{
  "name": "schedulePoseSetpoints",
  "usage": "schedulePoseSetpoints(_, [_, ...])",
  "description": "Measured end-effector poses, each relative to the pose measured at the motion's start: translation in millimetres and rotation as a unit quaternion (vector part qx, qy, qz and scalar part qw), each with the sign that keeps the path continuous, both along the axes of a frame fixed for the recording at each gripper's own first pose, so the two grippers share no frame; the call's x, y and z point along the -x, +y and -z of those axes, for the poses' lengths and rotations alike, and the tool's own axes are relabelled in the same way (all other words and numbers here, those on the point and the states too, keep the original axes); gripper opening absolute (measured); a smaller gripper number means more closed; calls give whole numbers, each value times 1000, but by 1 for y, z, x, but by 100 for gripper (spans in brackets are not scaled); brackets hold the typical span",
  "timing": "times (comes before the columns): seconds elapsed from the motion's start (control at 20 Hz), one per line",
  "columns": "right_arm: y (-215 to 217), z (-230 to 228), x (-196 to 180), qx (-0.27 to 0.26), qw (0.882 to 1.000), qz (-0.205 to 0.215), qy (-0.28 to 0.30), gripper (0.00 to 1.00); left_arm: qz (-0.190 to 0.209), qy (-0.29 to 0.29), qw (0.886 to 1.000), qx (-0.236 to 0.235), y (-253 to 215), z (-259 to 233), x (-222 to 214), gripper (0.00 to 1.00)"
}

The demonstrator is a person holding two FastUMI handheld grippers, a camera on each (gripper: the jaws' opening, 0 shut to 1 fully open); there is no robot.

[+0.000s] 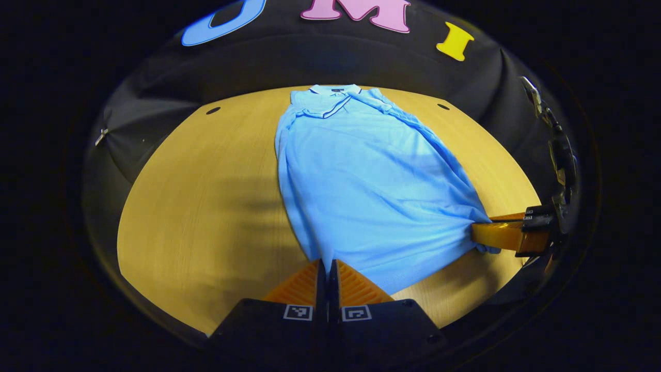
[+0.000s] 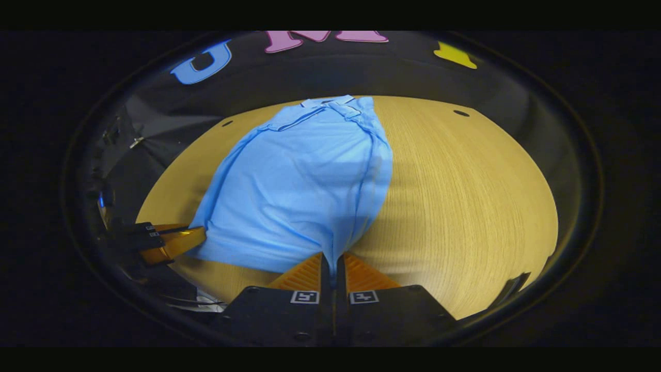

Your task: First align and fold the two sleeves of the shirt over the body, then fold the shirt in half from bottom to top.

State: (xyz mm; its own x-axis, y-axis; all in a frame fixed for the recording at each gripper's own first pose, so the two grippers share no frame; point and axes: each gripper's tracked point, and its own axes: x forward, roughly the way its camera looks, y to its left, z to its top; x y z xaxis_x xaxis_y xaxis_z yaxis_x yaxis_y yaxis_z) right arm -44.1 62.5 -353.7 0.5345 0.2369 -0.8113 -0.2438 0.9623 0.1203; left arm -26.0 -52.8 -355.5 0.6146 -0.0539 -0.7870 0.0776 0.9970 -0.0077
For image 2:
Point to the small silver cloth clip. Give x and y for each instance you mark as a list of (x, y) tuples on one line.
[(137, 141)]

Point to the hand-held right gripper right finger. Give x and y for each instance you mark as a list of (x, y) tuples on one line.
[(342, 289)]

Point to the light blue T-shirt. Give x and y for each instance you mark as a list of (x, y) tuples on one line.
[(294, 196)]

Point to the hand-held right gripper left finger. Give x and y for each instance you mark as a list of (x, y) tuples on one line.
[(325, 279)]

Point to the black backdrop cloth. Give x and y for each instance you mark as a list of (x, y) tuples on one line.
[(310, 72)]

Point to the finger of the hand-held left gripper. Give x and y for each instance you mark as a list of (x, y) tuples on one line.
[(175, 245)]

